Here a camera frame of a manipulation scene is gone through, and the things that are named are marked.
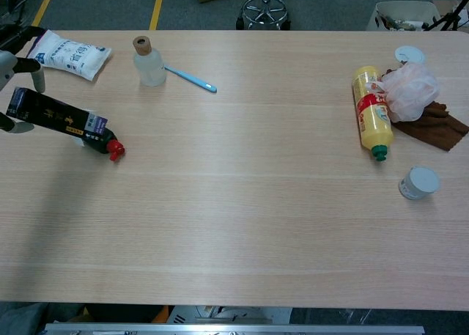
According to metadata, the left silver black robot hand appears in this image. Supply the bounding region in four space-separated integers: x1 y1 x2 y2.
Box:
0 25 47 135

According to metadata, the black carton red cap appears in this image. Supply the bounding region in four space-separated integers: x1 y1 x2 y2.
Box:
6 86 109 150

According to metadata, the red blurry object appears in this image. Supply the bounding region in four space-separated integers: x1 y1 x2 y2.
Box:
81 127 126 163

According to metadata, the clear bottle wooden cork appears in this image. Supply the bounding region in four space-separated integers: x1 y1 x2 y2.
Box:
132 35 168 87

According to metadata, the yellow bottle green cap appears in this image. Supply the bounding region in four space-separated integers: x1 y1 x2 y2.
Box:
352 65 396 163

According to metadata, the white blue snack bag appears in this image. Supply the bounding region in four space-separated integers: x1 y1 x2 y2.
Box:
27 29 112 82

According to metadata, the light blue toothbrush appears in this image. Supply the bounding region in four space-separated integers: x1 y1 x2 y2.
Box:
163 65 218 94

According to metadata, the chrome stool base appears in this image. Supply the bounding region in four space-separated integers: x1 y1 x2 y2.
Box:
235 0 292 31

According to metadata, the white storage bin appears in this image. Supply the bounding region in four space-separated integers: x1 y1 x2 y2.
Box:
366 1 443 32

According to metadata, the pink plastic bag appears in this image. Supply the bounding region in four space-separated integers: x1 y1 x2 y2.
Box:
377 62 442 124

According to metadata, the white round lid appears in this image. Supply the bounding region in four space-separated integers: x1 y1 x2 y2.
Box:
394 45 427 65

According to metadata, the white lidded plastic cup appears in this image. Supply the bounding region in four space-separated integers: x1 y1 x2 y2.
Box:
398 166 441 202

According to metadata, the brown cloth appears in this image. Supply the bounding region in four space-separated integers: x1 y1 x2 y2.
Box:
391 100 469 152

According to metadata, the black tripod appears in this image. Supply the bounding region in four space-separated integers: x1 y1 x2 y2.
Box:
423 0 469 32

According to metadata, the aluminium rail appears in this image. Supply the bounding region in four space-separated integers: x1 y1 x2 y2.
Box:
43 323 426 335

